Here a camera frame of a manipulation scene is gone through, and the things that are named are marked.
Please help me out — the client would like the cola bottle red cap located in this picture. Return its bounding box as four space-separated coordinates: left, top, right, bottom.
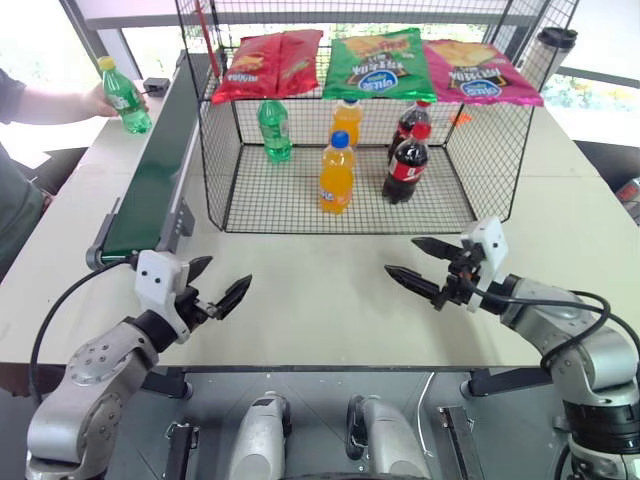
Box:
389 99 433 162
381 122 433 207

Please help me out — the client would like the red cable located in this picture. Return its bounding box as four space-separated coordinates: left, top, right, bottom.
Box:
193 0 222 77

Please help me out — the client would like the person's bare hand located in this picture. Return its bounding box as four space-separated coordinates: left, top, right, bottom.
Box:
81 81 150 120

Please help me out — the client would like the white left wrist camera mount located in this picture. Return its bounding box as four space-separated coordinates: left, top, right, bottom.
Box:
134 249 194 346

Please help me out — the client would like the green soda bottle yellow cap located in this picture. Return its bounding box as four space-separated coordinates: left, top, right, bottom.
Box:
96 55 153 136

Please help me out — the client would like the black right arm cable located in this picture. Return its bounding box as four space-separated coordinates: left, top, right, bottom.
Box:
469 277 640 374

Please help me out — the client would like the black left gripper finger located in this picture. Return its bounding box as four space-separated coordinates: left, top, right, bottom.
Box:
187 255 214 291
213 273 253 320

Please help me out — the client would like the black wire mesh shelf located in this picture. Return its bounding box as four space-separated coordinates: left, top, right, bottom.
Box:
174 0 582 236

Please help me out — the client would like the orange soda bottle blue cap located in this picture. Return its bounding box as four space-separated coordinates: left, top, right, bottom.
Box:
318 130 357 216
330 97 363 148

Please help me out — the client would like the black table leg bracket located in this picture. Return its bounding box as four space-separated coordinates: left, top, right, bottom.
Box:
460 368 555 400
142 368 195 400

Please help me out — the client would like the silver robot leg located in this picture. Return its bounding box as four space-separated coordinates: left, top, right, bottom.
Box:
345 393 432 480
227 391 294 480

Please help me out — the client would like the black metal frame bar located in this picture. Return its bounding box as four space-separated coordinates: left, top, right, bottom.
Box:
436 405 482 480
163 418 202 480

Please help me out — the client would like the green conveyor belt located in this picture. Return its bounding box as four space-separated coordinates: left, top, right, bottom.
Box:
85 48 212 272

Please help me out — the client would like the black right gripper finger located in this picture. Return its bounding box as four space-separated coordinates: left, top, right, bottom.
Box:
410 236 464 261
383 264 445 303

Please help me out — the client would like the silver robot right leg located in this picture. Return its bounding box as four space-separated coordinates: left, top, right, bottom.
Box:
345 393 432 480

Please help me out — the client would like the red and black device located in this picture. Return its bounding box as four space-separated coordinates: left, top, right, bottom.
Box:
613 173 640 222

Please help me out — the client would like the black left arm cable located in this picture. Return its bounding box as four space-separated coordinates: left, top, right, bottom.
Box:
28 258 140 407

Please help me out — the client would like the red chips bag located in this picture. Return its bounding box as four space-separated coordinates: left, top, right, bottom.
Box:
210 28 325 106

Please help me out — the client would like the silver robot left leg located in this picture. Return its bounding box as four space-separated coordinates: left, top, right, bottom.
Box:
227 391 294 480

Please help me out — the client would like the thin white cable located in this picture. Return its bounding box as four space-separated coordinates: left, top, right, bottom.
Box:
416 371 437 459

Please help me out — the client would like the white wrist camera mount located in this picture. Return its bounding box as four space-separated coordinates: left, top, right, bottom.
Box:
134 249 194 346
459 216 509 314

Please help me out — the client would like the ribbed cup with dark lid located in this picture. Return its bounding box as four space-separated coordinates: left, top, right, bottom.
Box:
521 26 579 94

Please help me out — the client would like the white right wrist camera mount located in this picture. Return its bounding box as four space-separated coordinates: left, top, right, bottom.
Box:
459 216 509 314

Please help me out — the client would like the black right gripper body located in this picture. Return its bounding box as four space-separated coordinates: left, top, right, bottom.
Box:
431 244 484 312

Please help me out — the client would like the pink chips bag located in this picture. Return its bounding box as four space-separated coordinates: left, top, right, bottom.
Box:
423 39 545 108

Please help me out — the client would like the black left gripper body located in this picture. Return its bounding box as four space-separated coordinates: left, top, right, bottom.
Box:
174 284 220 337

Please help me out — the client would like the green chips bag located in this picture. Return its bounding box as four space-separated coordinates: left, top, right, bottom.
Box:
321 26 438 104

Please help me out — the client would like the black power adapter box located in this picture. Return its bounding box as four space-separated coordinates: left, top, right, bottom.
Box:
143 76 171 99

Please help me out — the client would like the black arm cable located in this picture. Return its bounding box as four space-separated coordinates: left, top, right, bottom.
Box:
469 277 640 374
28 258 140 407

